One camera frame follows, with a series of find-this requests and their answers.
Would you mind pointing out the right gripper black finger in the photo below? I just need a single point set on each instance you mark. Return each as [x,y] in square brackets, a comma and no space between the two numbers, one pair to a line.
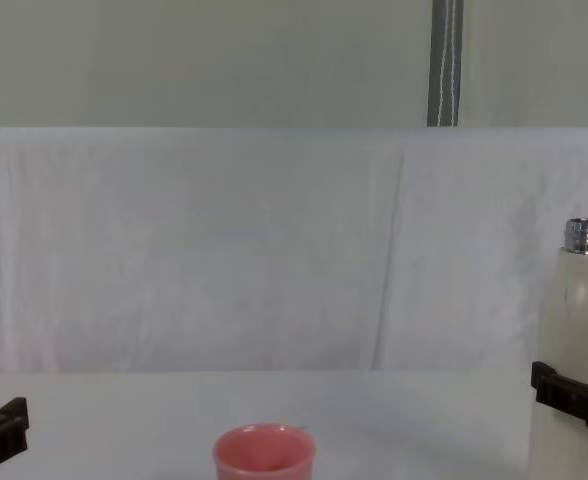
[569,400]

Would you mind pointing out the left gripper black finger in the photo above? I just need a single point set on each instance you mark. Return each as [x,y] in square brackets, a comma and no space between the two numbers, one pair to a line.
[11,430]

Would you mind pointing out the cream vacuum bottle steel neck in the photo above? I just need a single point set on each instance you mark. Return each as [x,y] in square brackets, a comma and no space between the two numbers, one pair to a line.
[584,310]

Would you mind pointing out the white table cloth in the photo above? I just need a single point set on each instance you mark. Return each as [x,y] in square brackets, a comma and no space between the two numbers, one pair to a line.
[124,425]

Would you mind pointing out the pink cup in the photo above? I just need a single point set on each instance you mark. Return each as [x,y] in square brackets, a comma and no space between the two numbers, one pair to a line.
[264,457]

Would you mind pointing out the white wrinkled backdrop cloth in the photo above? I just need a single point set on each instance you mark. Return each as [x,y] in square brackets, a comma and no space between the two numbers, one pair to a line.
[224,250]

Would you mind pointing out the white curtain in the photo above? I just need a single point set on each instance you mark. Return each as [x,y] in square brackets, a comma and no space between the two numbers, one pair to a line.
[539,60]
[199,60]

